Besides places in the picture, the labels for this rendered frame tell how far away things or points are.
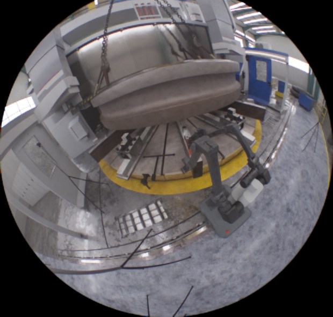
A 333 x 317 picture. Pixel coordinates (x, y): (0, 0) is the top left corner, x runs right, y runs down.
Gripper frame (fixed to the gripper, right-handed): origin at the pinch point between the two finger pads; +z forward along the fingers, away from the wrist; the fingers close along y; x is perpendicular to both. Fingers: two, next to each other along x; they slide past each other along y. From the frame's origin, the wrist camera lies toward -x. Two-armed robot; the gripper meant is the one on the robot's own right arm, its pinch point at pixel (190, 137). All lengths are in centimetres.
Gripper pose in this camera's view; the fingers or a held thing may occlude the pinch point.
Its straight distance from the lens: 132.6
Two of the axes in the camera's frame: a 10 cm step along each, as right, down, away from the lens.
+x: 2.5, 6.9, 6.8
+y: 0.8, 6.8, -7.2
